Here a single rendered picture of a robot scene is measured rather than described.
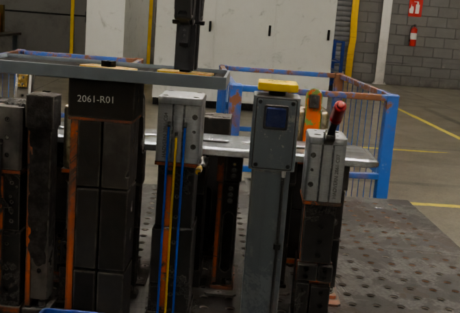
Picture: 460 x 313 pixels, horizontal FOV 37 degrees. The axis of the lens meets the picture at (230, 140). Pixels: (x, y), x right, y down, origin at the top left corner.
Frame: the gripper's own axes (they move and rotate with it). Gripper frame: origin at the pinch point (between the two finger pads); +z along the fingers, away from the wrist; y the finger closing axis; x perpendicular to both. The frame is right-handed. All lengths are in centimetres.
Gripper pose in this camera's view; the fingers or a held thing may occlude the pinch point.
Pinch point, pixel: (187, 46)
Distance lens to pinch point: 105.6
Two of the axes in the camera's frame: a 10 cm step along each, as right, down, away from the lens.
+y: 1.7, -1.6, 9.7
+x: -9.8, -1.0, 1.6
